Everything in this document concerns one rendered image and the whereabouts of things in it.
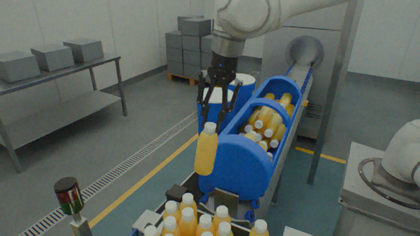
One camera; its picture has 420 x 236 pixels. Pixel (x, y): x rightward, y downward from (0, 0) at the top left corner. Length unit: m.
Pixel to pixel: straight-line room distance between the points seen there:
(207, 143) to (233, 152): 0.23
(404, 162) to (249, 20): 0.84
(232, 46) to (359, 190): 0.76
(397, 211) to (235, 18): 0.92
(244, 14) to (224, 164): 0.70
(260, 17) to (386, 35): 5.47
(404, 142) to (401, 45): 4.88
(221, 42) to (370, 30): 5.30
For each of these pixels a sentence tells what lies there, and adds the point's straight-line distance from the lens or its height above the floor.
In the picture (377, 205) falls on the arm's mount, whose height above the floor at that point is 1.06.
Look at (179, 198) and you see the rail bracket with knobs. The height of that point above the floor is 1.00.
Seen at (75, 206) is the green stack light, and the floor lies 1.19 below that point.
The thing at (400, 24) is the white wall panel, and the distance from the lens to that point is 5.89.
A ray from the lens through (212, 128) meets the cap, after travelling 0.78.
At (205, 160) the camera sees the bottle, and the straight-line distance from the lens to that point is 0.83.
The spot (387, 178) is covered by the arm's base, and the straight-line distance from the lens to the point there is 1.22.
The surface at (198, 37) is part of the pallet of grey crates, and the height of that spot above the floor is 0.93.
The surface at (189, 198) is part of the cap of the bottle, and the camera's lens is 0.97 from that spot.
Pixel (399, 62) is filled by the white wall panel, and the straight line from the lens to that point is 6.02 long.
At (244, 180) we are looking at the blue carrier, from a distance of 1.06.
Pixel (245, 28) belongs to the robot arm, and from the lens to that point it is 0.48.
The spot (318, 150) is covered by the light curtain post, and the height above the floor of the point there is 0.40.
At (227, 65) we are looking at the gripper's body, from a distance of 0.69.
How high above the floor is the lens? 1.78
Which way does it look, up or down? 27 degrees down
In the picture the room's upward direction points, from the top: straight up
